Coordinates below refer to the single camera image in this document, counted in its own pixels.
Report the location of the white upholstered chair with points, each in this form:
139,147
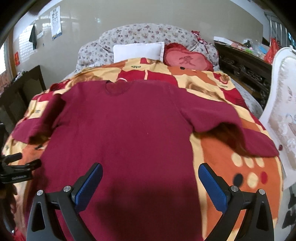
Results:
278,116

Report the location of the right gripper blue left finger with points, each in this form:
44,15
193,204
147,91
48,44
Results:
43,222

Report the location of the dark red sweater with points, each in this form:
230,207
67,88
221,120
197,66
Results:
129,143

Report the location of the dark carved wooden cabinet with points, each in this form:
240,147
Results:
247,68

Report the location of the white pillow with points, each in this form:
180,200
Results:
153,51

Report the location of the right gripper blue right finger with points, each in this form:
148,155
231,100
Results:
257,223

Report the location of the wall calendar poster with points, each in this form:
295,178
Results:
55,22

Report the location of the metal stair railing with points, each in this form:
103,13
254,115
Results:
278,31

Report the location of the floral grey quilt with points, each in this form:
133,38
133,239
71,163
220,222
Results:
100,52

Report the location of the orange red patterned blanket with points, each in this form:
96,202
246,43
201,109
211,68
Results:
231,162

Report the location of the dark wooden side table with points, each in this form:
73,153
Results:
16,88

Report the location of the red plastic bag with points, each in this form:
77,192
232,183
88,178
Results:
274,48

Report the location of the red heart cushion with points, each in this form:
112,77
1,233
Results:
177,55

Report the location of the dark cloth on wall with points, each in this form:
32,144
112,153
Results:
33,37

